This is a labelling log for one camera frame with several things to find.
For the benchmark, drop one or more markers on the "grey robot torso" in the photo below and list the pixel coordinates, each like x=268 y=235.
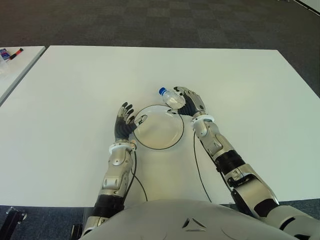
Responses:
x=187 y=222

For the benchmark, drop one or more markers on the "black metal support frame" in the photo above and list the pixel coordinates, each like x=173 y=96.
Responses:
x=77 y=232

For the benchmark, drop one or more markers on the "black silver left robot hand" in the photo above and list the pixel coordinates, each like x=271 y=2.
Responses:
x=122 y=130

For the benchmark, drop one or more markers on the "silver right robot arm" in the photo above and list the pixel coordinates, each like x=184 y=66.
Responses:
x=237 y=170

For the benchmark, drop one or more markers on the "clear bottle with blue cap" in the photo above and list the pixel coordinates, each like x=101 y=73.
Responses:
x=172 y=98

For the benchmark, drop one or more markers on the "white plate with black rim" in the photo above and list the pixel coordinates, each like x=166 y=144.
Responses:
x=157 y=130

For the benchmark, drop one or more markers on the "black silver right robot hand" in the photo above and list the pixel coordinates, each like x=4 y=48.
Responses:
x=195 y=102

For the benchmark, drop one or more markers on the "white side table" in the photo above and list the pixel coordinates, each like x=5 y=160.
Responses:
x=15 y=75

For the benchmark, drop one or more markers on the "red and black marker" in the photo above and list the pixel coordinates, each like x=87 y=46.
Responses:
x=16 y=53

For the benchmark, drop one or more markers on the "black metal stand foot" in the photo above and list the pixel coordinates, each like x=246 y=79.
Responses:
x=15 y=217

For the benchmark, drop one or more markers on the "blue printed packet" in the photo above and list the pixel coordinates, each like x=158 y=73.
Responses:
x=4 y=54

